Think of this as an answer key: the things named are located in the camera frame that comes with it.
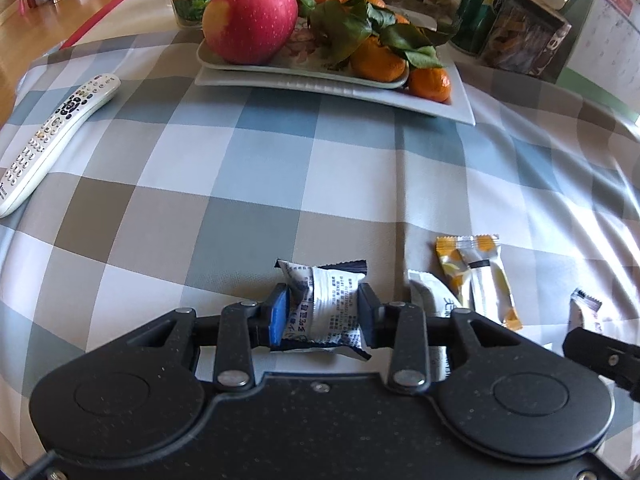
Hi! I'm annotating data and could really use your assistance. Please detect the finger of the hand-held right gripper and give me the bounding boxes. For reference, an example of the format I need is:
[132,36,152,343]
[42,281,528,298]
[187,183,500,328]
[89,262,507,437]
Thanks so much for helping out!
[562,327,640,403]

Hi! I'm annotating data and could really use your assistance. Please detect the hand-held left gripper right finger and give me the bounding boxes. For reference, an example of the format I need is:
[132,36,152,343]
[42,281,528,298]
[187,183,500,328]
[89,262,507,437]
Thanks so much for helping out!
[357,282,523,393]

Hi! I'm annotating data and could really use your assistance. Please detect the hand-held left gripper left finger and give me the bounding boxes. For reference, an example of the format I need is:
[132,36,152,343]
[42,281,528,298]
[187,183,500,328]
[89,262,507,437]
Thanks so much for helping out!
[120,283,292,393]

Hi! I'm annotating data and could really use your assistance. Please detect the white black-edged snack packet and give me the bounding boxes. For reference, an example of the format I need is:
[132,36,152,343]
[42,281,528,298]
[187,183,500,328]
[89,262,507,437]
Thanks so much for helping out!
[274,258,372,362]

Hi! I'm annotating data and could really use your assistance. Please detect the small white dark-ended packet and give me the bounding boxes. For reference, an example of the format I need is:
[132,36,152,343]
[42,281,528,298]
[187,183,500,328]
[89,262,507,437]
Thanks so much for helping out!
[570,287,602,334]

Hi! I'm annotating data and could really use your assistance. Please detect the plain white snack packet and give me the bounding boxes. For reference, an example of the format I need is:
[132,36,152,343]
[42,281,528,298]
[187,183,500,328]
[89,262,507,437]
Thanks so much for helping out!
[407,269,473,317]

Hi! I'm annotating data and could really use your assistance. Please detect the yellow white snack packet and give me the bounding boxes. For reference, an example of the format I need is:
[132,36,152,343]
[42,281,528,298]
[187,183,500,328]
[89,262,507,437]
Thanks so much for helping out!
[457,233,524,332]
[435,236,473,311]

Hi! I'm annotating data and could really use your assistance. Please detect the checked tablecloth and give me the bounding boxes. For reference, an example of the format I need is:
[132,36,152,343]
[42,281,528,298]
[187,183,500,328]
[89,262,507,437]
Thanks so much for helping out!
[0,25,640,480]

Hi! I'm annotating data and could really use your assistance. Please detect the white rectangular fruit tray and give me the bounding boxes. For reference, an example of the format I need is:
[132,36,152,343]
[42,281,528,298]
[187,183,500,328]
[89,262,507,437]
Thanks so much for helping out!
[194,10,477,127]

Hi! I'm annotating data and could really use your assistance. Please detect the white remote control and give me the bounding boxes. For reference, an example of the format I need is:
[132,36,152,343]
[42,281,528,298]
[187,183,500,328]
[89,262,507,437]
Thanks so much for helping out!
[0,73,122,219]

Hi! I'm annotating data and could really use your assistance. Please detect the red apple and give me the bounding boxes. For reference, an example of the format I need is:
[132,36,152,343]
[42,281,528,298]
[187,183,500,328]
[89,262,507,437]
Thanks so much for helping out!
[202,0,299,66]

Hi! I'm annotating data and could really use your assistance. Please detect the green tangerine leaves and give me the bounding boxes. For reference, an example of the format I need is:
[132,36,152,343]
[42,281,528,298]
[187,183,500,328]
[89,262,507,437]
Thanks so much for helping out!
[292,0,446,70]

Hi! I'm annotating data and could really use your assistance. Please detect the desk calendar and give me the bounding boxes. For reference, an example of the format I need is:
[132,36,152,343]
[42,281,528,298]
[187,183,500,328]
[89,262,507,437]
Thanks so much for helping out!
[557,0,640,126]

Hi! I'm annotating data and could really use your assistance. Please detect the dark snack box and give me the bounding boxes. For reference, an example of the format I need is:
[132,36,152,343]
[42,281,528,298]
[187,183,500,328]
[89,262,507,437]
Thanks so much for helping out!
[479,0,572,83]

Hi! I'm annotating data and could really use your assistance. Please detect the green drink can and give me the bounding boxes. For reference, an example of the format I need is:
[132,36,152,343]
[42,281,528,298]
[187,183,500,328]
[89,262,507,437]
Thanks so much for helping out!
[450,0,521,56]

